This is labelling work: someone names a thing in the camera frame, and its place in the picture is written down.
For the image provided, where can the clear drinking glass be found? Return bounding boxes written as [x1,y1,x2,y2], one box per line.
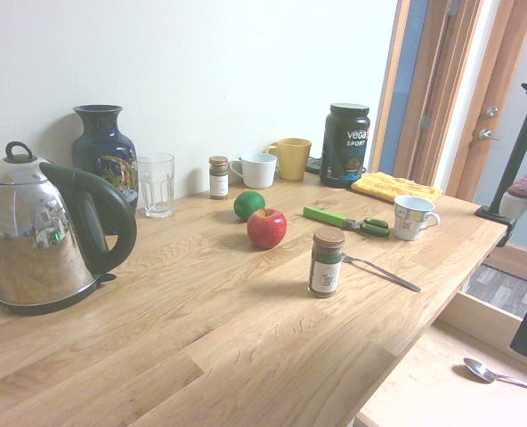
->
[136,152,176,219]

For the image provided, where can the plain white mug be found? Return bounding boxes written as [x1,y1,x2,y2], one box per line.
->
[228,152,278,189]

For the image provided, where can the wooden door frame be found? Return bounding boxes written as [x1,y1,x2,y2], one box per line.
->
[369,0,527,201]

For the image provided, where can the white cup with checked band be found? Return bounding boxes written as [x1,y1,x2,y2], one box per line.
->
[393,195,442,242]

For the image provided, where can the small green herb spice jar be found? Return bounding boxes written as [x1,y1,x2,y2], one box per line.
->
[208,155,230,201]

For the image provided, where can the red apple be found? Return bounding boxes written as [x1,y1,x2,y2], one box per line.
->
[246,207,288,250]

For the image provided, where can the open wooden drawer white front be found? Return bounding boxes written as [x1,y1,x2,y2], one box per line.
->
[354,288,527,427]

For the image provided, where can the pale grey door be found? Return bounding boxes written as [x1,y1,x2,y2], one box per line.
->
[467,0,527,250]

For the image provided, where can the dark blue painted vase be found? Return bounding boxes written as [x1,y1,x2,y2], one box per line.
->
[70,104,139,236]

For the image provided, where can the large green herb spice jar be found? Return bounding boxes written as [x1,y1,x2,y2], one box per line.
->
[307,227,346,299]

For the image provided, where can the black clamp camera stand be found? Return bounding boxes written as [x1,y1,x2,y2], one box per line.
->
[475,61,527,248]

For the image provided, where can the green lime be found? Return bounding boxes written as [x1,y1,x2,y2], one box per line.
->
[232,190,267,222]

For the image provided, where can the stainless steel electric kettle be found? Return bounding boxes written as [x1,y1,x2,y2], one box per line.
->
[0,141,138,317]

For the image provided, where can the yellow mug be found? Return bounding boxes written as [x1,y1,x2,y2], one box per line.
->
[263,137,313,181]

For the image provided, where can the green sheathed scissors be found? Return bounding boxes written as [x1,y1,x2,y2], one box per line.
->
[302,205,391,239]

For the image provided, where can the yellow folded cloth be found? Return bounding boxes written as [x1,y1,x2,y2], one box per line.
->
[350,171,444,205]

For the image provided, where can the black Vega protein tub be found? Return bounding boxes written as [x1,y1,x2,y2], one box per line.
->
[319,102,371,189]

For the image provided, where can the silver metal fork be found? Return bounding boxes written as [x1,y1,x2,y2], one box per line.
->
[341,253,423,294]

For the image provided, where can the silver metal spoon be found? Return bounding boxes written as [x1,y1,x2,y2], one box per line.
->
[463,357,527,396]

